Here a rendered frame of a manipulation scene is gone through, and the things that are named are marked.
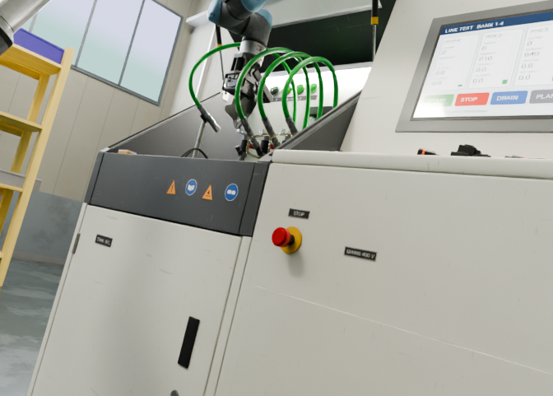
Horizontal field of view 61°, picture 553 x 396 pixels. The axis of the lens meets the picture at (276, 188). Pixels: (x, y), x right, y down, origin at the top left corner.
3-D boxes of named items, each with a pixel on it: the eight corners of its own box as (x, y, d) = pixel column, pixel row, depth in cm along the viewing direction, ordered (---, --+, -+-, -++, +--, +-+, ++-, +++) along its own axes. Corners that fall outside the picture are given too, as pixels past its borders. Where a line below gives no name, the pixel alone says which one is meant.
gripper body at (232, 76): (220, 91, 136) (230, 53, 138) (239, 103, 143) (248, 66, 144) (238, 90, 131) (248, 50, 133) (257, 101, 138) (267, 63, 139)
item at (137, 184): (89, 203, 137) (104, 151, 140) (102, 207, 141) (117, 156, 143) (237, 234, 97) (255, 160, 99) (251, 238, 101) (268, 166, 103)
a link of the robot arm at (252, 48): (252, 53, 145) (271, 50, 140) (248, 67, 145) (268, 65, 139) (236, 42, 140) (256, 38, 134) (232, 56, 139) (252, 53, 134)
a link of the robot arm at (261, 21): (243, 11, 143) (267, 22, 147) (234, 44, 141) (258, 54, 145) (254, 1, 136) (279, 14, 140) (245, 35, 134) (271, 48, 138)
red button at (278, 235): (264, 248, 87) (270, 221, 87) (277, 251, 90) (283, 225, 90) (285, 253, 83) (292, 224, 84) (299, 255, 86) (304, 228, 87)
